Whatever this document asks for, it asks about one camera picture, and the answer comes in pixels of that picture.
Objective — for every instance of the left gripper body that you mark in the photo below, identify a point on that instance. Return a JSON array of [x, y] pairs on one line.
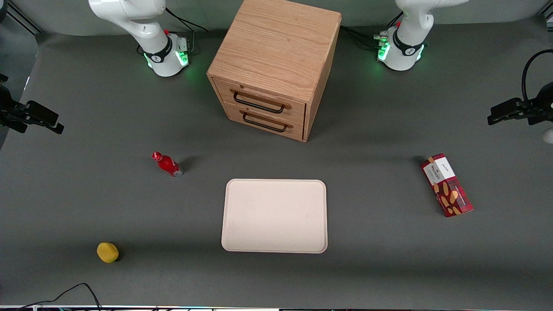
[[537, 107]]

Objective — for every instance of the small red bottle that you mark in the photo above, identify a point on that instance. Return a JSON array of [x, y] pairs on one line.
[[168, 164]]

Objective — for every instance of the wooden drawer cabinet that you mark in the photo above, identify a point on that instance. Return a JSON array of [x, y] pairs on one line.
[[276, 43]]

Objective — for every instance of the beige rectangular tray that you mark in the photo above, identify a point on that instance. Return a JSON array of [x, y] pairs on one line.
[[274, 216]]

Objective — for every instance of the red cookie box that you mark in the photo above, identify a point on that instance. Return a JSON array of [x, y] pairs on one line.
[[447, 185]]

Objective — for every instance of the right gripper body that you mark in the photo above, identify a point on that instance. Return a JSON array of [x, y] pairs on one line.
[[9, 113]]

